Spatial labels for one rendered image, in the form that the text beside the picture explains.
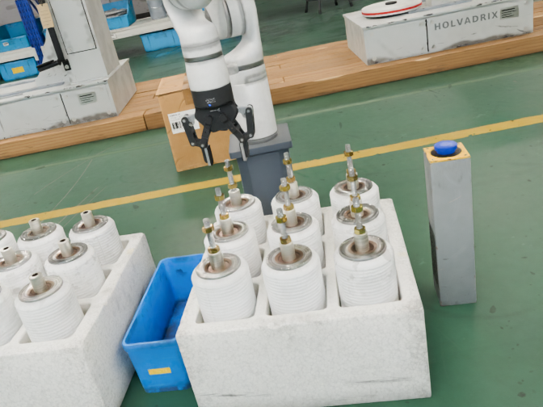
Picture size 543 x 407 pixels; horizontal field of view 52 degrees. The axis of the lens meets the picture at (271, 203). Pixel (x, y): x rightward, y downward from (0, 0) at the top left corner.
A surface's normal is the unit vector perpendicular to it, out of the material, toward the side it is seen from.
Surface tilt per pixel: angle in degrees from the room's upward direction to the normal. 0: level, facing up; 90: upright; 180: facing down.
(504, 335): 0
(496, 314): 0
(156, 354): 92
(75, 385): 90
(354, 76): 90
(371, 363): 90
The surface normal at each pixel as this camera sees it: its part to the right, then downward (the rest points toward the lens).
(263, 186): 0.05, 0.42
